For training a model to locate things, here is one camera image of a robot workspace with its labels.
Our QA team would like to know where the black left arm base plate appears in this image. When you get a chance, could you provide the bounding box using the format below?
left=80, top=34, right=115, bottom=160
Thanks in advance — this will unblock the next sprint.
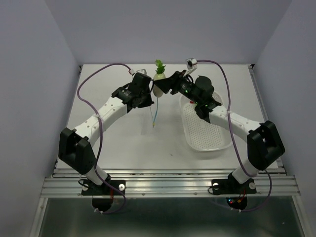
left=78, top=179, right=120, bottom=214

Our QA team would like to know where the white perforated plastic basket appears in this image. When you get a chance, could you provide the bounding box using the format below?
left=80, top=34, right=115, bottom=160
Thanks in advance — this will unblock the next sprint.
left=179, top=95, right=232, bottom=152

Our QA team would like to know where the white toy radish green top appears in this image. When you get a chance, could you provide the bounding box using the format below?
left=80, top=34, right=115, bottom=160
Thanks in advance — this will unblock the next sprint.
left=152, top=59, right=166, bottom=98

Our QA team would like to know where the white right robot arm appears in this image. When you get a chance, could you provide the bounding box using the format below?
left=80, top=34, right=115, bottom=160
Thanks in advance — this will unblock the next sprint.
left=154, top=71, right=285, bottom=193

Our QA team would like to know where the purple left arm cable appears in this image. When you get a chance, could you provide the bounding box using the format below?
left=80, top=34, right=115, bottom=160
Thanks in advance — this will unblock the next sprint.
left=77, top=63, right=135, bottom=214

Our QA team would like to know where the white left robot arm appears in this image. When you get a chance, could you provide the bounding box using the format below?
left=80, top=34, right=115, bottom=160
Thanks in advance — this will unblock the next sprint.
left=58, top=73, right=154, bottom=195

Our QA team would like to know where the clear zip top bag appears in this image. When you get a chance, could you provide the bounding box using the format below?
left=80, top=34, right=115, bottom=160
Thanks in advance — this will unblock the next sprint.
left=148, top=93, right=161, bottom=128

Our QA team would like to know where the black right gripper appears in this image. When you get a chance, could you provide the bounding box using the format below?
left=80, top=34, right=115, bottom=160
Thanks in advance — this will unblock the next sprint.
left=154, top=69, right=201, bottom=105

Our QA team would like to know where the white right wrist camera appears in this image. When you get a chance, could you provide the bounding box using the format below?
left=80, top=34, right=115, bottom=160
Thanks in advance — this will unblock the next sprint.
left=185, top=58, right=198, bottom=75

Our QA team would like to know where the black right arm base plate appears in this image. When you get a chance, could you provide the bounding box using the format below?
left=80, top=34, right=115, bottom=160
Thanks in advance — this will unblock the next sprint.
left=207, top=178, right=257, bottom=212

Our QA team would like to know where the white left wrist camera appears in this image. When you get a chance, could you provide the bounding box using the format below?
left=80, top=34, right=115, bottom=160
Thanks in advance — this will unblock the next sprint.
left=128, top=69, right=148, bottom=77

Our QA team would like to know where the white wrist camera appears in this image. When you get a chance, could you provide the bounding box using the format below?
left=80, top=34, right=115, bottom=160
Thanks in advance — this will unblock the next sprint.
left=128, top=69, right=148, bottom=77
left=185, top=58, right=198, bottom=75

